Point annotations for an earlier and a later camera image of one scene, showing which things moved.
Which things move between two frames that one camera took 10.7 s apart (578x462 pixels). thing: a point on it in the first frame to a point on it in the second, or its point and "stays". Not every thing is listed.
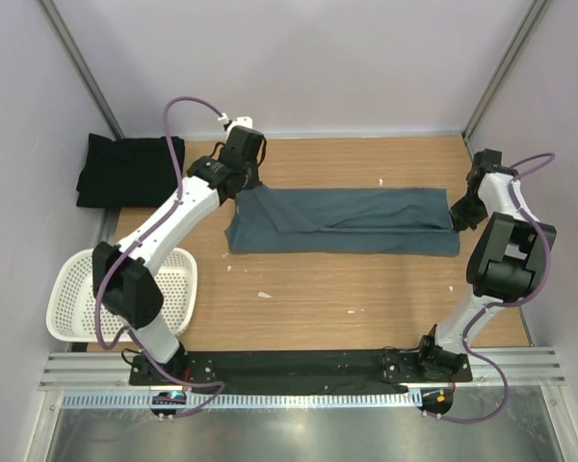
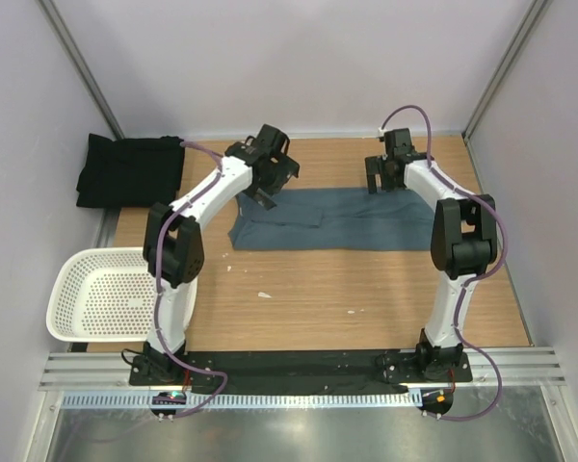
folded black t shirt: [135, 172] stays
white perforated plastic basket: [71, 303] stays
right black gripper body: [468, 211] to [389, 184]
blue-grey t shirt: [335, 220] stays
